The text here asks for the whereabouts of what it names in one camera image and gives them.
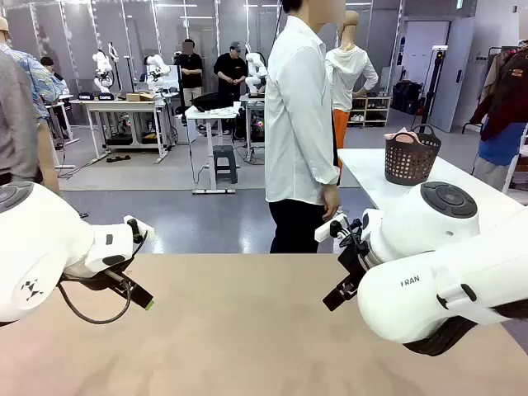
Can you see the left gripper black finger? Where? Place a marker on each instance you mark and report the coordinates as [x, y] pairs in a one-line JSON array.
[[140, 297], [121, 291]]

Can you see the grey plastic stool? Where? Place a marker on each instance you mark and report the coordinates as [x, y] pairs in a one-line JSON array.
[[224, 150]]

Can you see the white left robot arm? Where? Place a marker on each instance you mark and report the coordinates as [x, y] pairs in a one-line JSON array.
[[41, 239]]

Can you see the white robot table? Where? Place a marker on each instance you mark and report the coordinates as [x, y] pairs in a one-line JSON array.
[[251, 99]]

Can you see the blue garment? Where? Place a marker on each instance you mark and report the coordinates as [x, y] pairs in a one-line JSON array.
[[503, 144]]

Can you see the white side table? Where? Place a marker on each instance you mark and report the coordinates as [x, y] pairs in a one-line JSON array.
[[363, 173]]

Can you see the person in grey shirt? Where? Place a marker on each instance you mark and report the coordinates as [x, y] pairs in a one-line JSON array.
[[16, 123]]

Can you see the white open door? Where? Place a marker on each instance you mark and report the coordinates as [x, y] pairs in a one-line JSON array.
[[453, 74]]

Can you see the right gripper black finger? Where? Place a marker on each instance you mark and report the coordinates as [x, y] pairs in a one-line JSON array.
[[335, 299], [347, 286]]

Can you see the black printed cap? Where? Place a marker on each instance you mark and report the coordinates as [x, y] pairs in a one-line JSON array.
[[106, 96], [86, 96]]

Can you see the wooden shoe shelf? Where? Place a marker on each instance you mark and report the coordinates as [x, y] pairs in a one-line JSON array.
[[371, 99]]

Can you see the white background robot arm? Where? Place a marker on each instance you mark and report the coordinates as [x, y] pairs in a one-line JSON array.
[[156, 66], [102, 62], [255, 62]]

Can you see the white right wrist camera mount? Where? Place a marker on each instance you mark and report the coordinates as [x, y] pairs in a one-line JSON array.
[[323, 233]]

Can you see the person in black t-shirt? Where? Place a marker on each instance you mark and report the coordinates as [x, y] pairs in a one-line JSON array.
[[190, 70]]

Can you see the grey garment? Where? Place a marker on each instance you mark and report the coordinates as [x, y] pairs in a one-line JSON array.
[[491, 173]]

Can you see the black stand with white box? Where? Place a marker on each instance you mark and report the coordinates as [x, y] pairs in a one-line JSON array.
[[432, 82]]

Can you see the white frame workbench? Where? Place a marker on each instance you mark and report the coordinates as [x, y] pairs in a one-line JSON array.
[[123, 105]]

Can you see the pink towel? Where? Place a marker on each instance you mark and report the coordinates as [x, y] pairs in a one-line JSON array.
[[402, 137]]

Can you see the black bag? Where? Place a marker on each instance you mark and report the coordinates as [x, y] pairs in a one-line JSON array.
[[210, 102]]

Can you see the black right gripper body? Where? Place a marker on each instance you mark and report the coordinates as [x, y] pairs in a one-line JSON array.
[[355, 260]]

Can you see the person with grey cap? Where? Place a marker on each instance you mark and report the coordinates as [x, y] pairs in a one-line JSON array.
[[229, 74]]

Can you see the dark brown jacket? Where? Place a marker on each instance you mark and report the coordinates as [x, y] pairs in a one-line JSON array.
[[511, 95]]

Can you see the cardboard box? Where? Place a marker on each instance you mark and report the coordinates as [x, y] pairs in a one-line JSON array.
[[134, 97]]

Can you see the person in white shirt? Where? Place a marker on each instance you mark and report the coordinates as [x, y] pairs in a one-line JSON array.
[[297, 123]]

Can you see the dark perforated plastic basket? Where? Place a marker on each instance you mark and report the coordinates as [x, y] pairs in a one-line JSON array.
[[408, 180]]

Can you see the mannequin with white hoodie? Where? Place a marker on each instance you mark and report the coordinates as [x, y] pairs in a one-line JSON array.
[[348, 78]]

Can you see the mannequin with floral shirt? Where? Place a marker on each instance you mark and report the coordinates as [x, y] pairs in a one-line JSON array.
[[43, 82]]

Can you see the beige coat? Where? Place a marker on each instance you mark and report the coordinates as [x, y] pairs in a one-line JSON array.
[[493, 74]]

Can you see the black-haired background person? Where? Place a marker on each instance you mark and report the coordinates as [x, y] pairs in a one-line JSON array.
[[46, 62]]

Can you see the person's right hand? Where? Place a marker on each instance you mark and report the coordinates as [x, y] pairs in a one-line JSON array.
[[332, 200]]

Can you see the person's right forearm white sleeve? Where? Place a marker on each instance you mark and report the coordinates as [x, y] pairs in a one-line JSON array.
[[323, 169]]

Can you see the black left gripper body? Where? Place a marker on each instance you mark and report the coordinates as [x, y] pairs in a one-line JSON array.
[[95, 282]]

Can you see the white standing desk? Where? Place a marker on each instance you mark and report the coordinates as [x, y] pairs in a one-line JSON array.
[[210, 113]]

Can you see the black suitcase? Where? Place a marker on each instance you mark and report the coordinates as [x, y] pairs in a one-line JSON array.
[[406, 97]]

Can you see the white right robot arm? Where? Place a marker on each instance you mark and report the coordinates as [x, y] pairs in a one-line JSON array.
[[433, 280]]

